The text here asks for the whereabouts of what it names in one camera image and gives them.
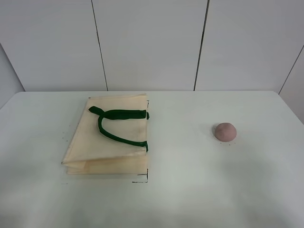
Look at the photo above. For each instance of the cream linen bag green handles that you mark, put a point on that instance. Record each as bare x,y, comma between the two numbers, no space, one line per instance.
111,137

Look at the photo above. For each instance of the pink peach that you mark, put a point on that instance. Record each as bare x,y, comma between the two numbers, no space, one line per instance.
224,132

